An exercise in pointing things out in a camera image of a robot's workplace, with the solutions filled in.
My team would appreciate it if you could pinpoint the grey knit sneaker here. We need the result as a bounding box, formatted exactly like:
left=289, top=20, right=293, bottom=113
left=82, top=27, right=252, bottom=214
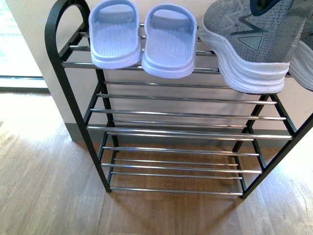
left=199, top=0, right=313, bottom=94
left=289, top=12, right=313, bottom=91

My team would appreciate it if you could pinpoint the black metal shoe rack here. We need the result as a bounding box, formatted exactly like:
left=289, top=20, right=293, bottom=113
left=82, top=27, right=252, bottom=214
left=45, top=0, right=313, bottom=199

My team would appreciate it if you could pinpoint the large floor window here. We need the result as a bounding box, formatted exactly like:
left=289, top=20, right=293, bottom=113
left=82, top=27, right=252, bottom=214
left=0, top=0, right=49, bottom=93

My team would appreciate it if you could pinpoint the light blue slipper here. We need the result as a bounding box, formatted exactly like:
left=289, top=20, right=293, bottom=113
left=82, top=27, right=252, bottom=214
left=89, top=0, right=142, bottom=70
left=141, top=3, right=198, bottom=79

